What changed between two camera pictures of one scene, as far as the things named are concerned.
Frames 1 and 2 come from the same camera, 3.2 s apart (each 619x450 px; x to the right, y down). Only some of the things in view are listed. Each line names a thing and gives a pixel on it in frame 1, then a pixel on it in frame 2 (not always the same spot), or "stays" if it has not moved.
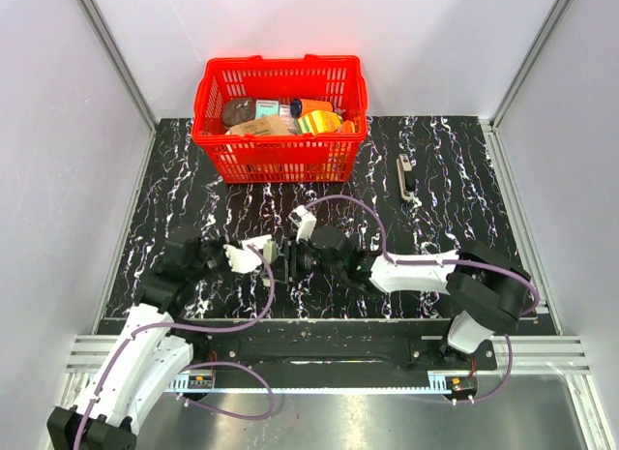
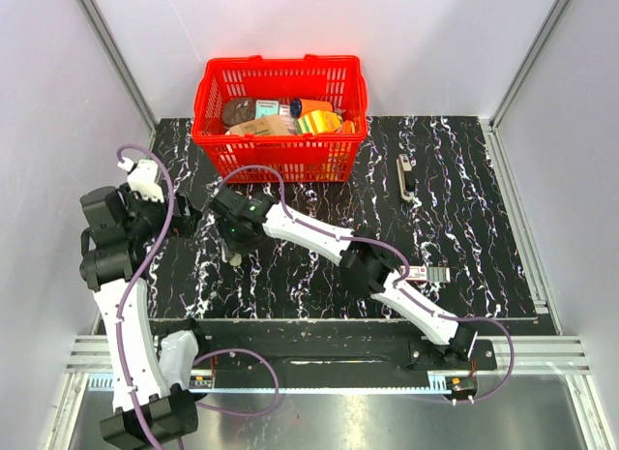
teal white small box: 266,107 stays
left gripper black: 220,245 → 185,223
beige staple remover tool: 403,165 stays
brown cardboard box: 270,125 stays
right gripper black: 295,253 → 231,246
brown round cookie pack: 238,110 stays
